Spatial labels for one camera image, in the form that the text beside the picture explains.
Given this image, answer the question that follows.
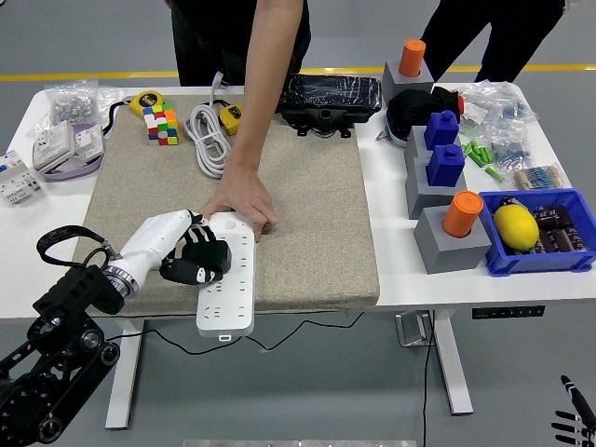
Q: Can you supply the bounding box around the yellow lemon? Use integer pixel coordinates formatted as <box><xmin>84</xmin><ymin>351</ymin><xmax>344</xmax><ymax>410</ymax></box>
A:
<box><xmin>493</xmin><ymin>204</ymin><xmax>540</xmax><ymax>249</ymax></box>

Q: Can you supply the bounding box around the blue plastic bin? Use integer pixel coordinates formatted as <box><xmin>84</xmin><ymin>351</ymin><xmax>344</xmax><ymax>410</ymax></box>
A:
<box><xmin>478</xmin><ymin>187</ymin><xmax>596</xmax><ymax>277</ymax></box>

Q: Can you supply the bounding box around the white wall socket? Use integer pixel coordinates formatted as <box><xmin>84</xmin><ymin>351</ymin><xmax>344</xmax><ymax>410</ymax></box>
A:
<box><xmin>72</xmin><ymin>123</ymin><xmax>106</xmax><ymax>162</ymax></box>
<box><xmin>32</xmin><ymin>119</ymin><xmax>75</xmax><ymax>171</ymax></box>

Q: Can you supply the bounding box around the black table control panel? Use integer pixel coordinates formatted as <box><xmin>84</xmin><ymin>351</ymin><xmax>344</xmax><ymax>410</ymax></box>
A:
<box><xmin>471</xmin><ymin>305</ymin><xmax>546</xmax><ymax>320</ymax></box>

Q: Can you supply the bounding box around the white circuit breaker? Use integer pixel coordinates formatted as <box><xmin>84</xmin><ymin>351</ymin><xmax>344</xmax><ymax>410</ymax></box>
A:
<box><xmin>0</xmin><ymin>151</ymin><xmax>42</xmax><ymax>206</ymax></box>

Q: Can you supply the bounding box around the black film-wrapped device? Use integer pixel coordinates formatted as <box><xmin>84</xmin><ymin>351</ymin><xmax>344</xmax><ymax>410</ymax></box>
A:
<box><xmin>278</xmin><ymin>73</ymin><xmax>384</xmax><ymax>139</ymax></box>

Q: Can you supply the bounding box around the person's left hand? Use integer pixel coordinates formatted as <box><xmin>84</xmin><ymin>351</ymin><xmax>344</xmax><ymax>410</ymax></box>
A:
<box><xmin>199</xmin><ymin>162</ymin><xmax>280</xmax><ymax>243</ymax></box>

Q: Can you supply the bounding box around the thin black adapter cord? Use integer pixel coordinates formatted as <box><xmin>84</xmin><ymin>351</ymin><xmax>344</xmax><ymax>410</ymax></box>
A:
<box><xmin>105</xmin><ymin>311</ymin><xmax>365</xmax><ymax>358</ymax></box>

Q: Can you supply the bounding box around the black cap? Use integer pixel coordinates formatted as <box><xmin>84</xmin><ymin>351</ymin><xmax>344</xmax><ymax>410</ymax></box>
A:
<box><xmin>386</xmin><ymin>86</ymin><xmax>462</xmax><ymax>149</ymax></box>

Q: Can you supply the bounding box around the blue stepped block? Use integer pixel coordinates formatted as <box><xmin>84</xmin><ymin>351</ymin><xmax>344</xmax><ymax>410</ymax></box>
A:
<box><xmin>423</xmin><ymin>110</ymin><xmax>460</xmax><ymax>151</ymax></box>
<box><xmin>426</xmin><ymin>143</ymin><xmax>466</xmax><ymax>188</ymax></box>

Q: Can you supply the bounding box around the grey block with square hole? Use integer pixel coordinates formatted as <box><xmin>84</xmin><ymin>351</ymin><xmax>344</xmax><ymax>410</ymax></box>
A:
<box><xmin>403</xmin><ymin>125</ymin><xmax>462</xmax><ymax>176</ymax></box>
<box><xmin>404</xmin><ymin>156</ymin><xmax>468</xmax><ymax>220</ymax></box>

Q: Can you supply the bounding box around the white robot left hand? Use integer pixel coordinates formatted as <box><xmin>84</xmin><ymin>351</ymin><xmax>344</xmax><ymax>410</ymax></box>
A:
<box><xmin>111</xmin><ymin>209</ymin><xmax>225</xmax><ymax>293</ymax></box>

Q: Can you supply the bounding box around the grey block with round hole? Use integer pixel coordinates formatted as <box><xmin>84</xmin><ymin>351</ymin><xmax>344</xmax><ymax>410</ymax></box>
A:
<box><xmin>381</xmin><ymin>59</ymin><xmax>435</xmax><ymax>102</ymax></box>
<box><xmin>413</xmin><ymin>204</ymin><xmax>493</xmax><ymax>275</ymax></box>

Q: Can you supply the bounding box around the black lanyard cord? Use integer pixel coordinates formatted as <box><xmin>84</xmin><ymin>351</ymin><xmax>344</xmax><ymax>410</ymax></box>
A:
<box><xmin>102</xmin><ymin>99</ymin><xmax>136</xmax><ymax>137</ymax></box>

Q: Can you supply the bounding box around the white table leg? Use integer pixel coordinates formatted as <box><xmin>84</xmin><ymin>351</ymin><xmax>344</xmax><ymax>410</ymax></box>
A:
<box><xmin>430</xmin><ymin>309</ymin><xmax>475</xmax><ymax>416</ymax></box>
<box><xmin>104</xmin><ymin>318</ymin><xmax>144</xmax><ymax>430</ymax></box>

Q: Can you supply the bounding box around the white power strip cable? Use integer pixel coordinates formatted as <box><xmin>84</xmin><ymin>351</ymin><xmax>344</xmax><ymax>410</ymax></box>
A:
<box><xmin>183</xmin><ymin>70</ymin><xmax>233</xmax><ymax>179</ymax></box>

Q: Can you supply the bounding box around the colourful puzzle cube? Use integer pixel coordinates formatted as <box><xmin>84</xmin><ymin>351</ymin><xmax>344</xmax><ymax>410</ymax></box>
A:
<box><xmin>142</xmin><ymin>102</ymin><xmax>181</xmax><ymax>146</ymax></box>

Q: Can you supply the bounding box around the clear bag of screws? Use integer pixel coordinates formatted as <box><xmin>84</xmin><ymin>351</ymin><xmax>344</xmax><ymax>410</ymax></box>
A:
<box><xmin>27</xmin><ymin>76</ymin><xmax>127</xmax><ymax>141</ymax></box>

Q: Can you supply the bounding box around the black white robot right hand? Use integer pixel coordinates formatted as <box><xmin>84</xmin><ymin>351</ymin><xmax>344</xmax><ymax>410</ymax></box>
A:
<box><xmin>551</xmin><ymin>374</ymin><xmax>596</xmax><ymax>447</ymax></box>

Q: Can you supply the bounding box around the clear bag of blue resistors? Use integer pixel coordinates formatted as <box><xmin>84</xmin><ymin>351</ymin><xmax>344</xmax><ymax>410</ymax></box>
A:
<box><xmin>483</xmin><ymin>128</ymin><xmax>535</xmax><ymax>171</ymax></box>
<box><xmin>458</xmin><ymin>79</ymin><xmax>541</xmax><ymax>128</ymax></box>

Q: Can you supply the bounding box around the clear bag of taped resistors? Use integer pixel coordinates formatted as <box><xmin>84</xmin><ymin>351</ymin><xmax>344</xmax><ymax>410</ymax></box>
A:
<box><xmin>511</xmin><ymin>162</ymin><xmax>572</xmax><ymax>191</ymax></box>

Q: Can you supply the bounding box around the orange cylinder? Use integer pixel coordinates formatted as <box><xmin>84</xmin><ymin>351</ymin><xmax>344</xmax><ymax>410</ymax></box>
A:
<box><xmin>399</xmin><ymin>38</ymin><xmax>427</xmax><ymax>78</ymax></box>
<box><xmin>440</xmin><ymin>189</ymin><xmax>484</xmax><ymax>239</ymax></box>

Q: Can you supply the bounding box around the white power strip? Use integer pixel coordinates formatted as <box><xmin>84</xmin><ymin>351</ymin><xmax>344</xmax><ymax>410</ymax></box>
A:
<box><xmin>195</xmin><ymin>211</ymin><xmax>257</xmax><ymax>342</ymax></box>

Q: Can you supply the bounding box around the grey-brown mat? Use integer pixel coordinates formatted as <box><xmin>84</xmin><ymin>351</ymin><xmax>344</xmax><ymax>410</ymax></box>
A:
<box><xmin>61</xmin><ymin>95</ymin><xmax>381</xmax><ymax>318</ymax></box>

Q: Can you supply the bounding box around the black hanging cable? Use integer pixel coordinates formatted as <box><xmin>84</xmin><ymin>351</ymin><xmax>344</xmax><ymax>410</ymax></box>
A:
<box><xmin>421</xmin><ymin>310</ymin><xmax>437</xmax><ymax>447</ymax></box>

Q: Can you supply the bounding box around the yellow tape measure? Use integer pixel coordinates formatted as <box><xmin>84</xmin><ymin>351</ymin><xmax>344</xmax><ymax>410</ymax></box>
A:
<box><xmin>129</xmin><ymin>90</ymin><xmax>165</xmax><ymax>117</ymax></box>
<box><xmin>218</xmin><ymin>102</ymin><xmax>244</xmax><ymax>136</ymax></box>

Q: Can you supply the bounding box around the silver metal bracket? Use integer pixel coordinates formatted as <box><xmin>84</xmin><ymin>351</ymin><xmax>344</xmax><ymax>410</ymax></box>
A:
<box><xmin>395</xmin><ymin>310</ymin><xmax>435</xmax><ymax>348</ymax></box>

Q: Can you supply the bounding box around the person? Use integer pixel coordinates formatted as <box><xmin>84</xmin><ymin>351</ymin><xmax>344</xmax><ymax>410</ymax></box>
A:
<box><xmin>169</xmin><ymin>0</ymin><xmax>312</xmax><ymax>88</ymax></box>
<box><xmin>421</xmin><ymin>0</ymin><xmax>567</xmax><ymax>84</ymax></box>

